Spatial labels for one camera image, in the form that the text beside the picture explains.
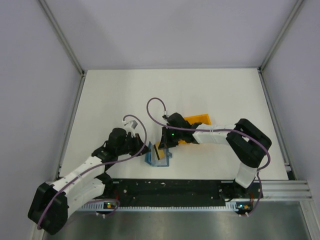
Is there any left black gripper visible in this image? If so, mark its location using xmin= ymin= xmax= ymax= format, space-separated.
xmin=116 ymin=133 xmax=151 ymax=157

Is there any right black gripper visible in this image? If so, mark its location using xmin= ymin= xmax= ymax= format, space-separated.
xmin=159 ymin=126 xmax=183 ymax=150

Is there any gold credit card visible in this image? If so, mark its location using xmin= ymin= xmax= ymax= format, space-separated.
xmin=153 ymin=141 xmax=168 ymax=161

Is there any blue leather card holder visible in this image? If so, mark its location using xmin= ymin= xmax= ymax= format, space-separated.
xmin=144 ymin=142 xmax=172 ymax=167

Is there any orange plastic card stand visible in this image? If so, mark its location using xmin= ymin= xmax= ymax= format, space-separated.
xmin=176 ymin=113 xmax=211 ymax=145

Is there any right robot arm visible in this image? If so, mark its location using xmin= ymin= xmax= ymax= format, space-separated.
xmin=158 ymin=112 xmax=272 ymax=198

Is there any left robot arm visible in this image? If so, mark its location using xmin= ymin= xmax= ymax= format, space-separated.
xmin=27 ymin=128 xmax=151 ymax=235

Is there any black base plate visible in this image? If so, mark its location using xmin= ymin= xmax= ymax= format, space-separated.
xmin=84 ymin=177 xmax=263 ymax=208

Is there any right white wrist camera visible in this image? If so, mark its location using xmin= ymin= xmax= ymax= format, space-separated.
xmin=162 ymin=110 xmax=170 ymax=121

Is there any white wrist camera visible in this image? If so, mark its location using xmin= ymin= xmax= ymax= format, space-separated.
xmin=162 ymin=110 xmax=170 ymax=121
xmin=122 ymin=120 xmax=138 ymax=135

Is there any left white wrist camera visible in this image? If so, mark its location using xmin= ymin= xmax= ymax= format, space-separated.
xmin=122 ymin=120 xmax=138 ymax=135

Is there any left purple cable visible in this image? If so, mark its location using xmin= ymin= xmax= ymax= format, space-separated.
xmin=36 ymin=114 xmax=149 ymax=231

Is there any purple cable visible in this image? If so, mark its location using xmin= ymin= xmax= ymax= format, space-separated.
xmin=146 ymin=96 xmax=273 ymax=217
xmin=36 ymin=114 xmax=149 ymax=231

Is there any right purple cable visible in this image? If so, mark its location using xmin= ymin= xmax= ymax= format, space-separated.
xmin=146 ymin=96 xmax=273 ymax=217

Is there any grey cable duct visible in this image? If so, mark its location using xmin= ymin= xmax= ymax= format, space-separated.
xmin=78 ymin=202 xmax=239 ymax=212

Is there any aluminium frame rail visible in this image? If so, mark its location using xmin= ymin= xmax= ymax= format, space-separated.
xmin=39 ymin=181 xmax=313 ymax=201

